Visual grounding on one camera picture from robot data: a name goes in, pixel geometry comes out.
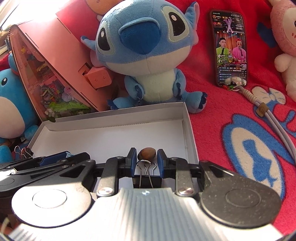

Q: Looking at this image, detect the pink triangular toy box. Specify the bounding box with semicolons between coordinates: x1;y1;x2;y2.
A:
9;15;118;121

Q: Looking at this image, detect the blue Stitch plush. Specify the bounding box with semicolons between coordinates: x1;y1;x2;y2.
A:
81;1;208;113

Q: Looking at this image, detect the red patterned blanket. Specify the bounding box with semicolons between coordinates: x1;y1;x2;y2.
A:
179;1;295;234

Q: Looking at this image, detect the white shallow cardboard box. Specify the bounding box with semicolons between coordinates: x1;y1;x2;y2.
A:
29;102;199;164

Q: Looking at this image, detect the pink bunny plush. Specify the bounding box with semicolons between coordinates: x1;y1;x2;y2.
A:
270;0;296;100

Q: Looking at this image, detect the brown wooden nut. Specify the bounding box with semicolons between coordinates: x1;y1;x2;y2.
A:
137;147;156;161

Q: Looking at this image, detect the grey phone lanyard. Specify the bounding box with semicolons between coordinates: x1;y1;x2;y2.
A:
223;77;296;163

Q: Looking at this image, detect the smartphone with lit screen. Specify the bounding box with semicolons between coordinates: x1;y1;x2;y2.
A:
210;10;247;90

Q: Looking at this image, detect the black binder clip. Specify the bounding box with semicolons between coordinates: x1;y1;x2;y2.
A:
132;160;162;189

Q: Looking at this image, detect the binder clip on box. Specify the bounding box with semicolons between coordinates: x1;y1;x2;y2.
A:
14;146;34;160

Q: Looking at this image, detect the blue round mouse plush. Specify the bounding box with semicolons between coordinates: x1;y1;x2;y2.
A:
1;54;39;163

